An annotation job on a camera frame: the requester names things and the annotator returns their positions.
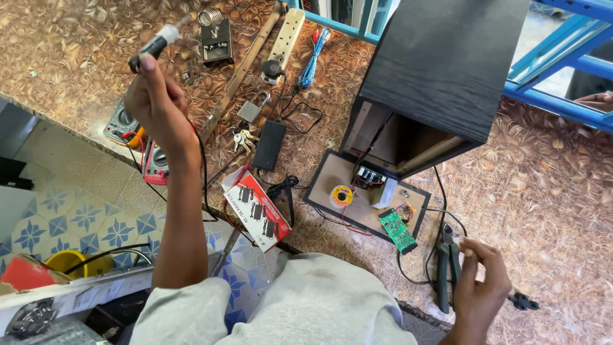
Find black box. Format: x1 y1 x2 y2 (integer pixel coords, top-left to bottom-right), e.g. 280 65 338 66
0 157 35 191

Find small black clip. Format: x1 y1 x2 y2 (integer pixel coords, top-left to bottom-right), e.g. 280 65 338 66
507 292 540 311

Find blue wire bundle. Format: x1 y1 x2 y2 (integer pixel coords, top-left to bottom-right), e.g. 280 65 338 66
297 27 332 90

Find person's grey shirt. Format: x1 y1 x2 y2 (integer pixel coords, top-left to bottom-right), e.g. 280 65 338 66
129 252 418 345

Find red and white adapter box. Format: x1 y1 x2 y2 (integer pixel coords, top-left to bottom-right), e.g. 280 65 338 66
221 168 293 254

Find silver padlock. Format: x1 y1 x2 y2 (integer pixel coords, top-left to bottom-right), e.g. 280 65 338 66
237 90 272 124

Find red multimeter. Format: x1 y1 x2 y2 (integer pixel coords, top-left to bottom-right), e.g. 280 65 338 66
142 138 171 187

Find red plastic object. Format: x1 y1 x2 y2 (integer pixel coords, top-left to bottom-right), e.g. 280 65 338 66
0 253 73 293

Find tied black cable bundle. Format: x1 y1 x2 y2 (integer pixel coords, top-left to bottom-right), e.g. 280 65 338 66
265 174 301 229

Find black mains plug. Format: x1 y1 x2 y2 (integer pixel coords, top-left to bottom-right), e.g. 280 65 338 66
262 59 286 81

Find green and yellow multimeter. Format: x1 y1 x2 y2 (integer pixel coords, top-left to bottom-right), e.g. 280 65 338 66
102 100 146 150

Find grey metal rod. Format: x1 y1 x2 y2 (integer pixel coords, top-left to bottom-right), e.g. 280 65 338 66
210 227 243 280

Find thin black adapter cable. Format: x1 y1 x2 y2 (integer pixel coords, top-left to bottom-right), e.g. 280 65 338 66
279 72 325 135

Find soldering iron stand with coil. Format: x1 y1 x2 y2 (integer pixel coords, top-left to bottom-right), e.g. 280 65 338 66
197 8 236 66

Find black wooden speaker cabinet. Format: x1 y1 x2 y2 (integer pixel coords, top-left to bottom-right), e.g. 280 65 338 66
338 0 532 181

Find bunch of keys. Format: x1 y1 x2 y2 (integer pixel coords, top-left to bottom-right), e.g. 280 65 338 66
232 128 260 155

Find white power strip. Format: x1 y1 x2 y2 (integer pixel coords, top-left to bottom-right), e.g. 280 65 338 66
261 7 307 86

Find green handled pliers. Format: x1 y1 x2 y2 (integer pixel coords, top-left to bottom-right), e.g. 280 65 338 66
433 222 464 315

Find yellow plastic bowl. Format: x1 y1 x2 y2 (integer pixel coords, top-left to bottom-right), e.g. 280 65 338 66
45 249 116 280

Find person's right hand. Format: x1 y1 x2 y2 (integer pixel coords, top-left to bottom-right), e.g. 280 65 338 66
451 237 513 337

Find green circuit board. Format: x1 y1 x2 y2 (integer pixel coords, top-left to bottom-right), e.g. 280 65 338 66
378 208 419 256

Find black power adapter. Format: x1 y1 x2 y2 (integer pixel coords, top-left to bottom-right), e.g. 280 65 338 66
251 120 287 173

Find brown speaker back panel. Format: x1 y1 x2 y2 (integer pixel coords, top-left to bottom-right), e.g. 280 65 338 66
302 149 432 245

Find red probe wire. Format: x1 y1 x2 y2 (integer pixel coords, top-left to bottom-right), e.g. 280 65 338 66
121 131 146 166

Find blue metal window frame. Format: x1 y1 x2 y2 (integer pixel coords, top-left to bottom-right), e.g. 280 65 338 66
286 0 613 134

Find amplifier board with capacitors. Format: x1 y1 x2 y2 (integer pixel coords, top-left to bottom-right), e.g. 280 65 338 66
355 165 388 186

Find solder wire spool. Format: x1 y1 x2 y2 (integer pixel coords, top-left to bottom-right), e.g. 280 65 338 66
329 185 354 210

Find red speaker wire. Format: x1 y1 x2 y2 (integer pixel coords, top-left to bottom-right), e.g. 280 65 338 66
339 112 394 237

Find person's left hand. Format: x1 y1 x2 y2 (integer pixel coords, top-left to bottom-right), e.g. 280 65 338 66
124 52 199 160

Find black and white soldering iron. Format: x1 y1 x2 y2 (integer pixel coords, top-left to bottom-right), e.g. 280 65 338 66
128 14 192 74

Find black speaker power cable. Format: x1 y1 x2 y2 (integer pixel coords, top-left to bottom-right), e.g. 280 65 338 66
397 165 468 287

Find white plastic piece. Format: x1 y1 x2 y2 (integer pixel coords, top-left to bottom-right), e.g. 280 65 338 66
373 178 399 211

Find black soldering iron cable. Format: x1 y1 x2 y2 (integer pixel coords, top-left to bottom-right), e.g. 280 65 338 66
188 119 220 223

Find white cluttered shelf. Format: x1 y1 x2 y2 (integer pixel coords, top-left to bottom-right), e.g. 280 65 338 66
0 265 160 345

